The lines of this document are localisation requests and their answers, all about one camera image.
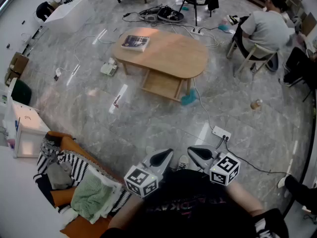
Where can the green knitted cloth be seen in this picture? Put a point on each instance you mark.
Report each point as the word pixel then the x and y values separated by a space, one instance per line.
pixel 91 197

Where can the brown cardboard box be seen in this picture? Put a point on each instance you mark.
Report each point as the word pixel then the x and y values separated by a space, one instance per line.
pixel 19 62
pixel 11 77

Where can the person's left forearm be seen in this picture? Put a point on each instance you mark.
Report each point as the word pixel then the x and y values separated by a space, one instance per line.
pixel 123 212

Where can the teal cloth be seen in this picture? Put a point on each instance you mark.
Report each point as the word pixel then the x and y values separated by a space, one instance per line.
pixel 224 27

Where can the wooden coffee table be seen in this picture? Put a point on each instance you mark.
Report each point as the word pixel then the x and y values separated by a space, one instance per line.
pixel 168 51

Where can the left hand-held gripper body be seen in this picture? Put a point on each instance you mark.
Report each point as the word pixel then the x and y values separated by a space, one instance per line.
pixel 141 182

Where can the black round case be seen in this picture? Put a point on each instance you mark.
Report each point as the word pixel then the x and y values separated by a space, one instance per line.
pixel 171 15

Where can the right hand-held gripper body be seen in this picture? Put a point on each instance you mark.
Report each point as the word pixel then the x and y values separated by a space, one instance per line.
pixel 225 168

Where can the red angled tool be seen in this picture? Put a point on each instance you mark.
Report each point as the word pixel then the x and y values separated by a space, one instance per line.
pixel 116 103

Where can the dark green chair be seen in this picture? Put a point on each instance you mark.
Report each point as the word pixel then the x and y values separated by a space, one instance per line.
pixel 22 92

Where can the black white striped blanket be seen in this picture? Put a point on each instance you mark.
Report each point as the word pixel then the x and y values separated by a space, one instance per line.
pixel 44 161

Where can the white power strip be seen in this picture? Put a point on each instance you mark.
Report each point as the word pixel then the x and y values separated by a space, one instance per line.
pixel 198 31
pixel 220 132

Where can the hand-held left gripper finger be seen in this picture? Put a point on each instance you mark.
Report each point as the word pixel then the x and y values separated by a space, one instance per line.
pixel 167 163
pixel 154 155

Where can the dark blue book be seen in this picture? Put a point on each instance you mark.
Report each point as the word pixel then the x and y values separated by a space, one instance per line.
pixel 135 43

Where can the small white box device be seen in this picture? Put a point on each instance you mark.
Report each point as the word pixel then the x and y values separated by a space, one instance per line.
pixel 109 69

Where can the person's right forearm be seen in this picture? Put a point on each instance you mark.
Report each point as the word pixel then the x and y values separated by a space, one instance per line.
pixel 244 197

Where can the person's right shoe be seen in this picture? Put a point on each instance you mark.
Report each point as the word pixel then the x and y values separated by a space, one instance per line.
pixel 182 162

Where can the white cabinet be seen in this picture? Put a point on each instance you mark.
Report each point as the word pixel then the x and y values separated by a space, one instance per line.
pixel 29 123

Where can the large white box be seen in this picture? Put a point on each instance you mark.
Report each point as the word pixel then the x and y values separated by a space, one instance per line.
pixel 69 16

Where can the grey cloth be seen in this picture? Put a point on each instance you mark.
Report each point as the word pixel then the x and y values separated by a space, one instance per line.
pixel 59 175

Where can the wooden drawer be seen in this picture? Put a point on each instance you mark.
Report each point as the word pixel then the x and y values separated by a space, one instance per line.
pixel 161 84

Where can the white charger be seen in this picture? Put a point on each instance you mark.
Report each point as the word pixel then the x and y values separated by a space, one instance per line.
pixel 58 72

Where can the teal crumpled cover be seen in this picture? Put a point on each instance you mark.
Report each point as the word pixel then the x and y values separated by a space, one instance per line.
pixel 188 98

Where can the person's black shirt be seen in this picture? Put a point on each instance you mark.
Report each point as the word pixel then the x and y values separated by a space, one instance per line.
pixel 193 207

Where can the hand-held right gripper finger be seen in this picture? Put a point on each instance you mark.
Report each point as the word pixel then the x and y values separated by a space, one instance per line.
pixel 210 148
pixel 199 163

